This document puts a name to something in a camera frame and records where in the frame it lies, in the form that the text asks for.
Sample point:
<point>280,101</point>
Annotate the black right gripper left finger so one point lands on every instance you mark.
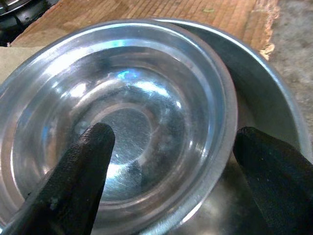
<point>73,183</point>

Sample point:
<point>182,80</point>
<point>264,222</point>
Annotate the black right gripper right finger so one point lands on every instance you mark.
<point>281,186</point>

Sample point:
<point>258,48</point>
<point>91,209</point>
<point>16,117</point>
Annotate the wide steel plate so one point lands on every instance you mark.
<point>256,98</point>

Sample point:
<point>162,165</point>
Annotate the stepped steel bowl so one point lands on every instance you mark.
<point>146,98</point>

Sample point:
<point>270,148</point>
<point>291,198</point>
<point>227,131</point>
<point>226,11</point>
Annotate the grey concrete kitchen counter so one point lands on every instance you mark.
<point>293,36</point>

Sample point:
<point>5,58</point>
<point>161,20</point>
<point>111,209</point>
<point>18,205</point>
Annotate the beige cardboard sheet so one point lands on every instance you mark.
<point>17,63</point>

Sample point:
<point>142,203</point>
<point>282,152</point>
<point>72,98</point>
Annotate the wooden cutting board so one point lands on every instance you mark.
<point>146,9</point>

